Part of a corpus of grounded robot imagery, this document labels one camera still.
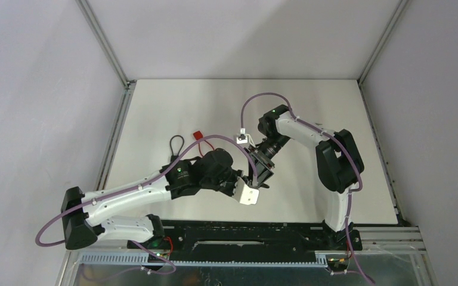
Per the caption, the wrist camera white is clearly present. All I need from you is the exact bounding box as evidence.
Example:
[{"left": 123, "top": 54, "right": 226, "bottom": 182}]
[
  {"left": 234, "top": 128, "right": 254, "bottom": 145},
  {"left": 233, "top": 178, "right": 259, "bottom": 206}
]

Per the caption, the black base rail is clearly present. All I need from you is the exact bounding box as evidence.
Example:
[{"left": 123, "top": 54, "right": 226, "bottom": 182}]
[{"left": 143, "top": 220, "right": 363, "bottom": 263}]

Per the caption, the purple cable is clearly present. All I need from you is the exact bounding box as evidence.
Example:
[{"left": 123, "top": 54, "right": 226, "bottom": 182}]
[
  {"left": 240, "top": 92, "right": 376, "bottom": 286},
  {"left": 35, "top": 134, "right": 258, "bottom": 275}
]

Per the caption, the black cable lock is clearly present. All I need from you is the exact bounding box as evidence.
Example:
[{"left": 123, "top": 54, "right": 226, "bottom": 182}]
[{"left": 169, "top": 135, "right": 185, "bottom": 161}]

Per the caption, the red cable lock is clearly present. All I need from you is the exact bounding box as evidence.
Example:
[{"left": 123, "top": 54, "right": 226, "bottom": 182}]
[{"left": 192, "top": 130, "right": 216, "bottom": 157}]

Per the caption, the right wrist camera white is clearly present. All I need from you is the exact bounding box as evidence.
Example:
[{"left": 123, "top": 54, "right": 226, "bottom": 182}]
[{"left": 234, "top": 128, "right": 254, "bottom": 145}]

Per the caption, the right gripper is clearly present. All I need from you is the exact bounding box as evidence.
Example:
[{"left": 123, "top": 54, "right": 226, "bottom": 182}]
[{"left": 243, "top": 133, "right": 290, "bottom": 186}]

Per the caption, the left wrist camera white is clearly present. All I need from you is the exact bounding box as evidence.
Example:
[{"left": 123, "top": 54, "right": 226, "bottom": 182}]
[{"left": 233, "top": 178, "right": 259, "bottom": 206}]

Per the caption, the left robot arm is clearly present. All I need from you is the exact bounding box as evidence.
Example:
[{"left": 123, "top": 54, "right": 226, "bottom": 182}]
[{"left": 61, "top": 148, "right": 273, "bottom": 250}]

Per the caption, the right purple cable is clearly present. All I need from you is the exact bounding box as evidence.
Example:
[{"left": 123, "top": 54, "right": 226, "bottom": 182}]
[{"left": 240, "top": 92, "right": 376, "bottom": 286}]

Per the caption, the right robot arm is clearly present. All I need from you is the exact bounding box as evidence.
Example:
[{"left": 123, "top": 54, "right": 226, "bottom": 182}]
[{"left": 246, "top": 105, "right": 364, "bottom": 249}]

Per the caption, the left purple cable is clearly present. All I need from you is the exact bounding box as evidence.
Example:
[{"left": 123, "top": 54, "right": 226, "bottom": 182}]
[{"left": 35, "top": 134, "right": 258, "bottom": 275}]

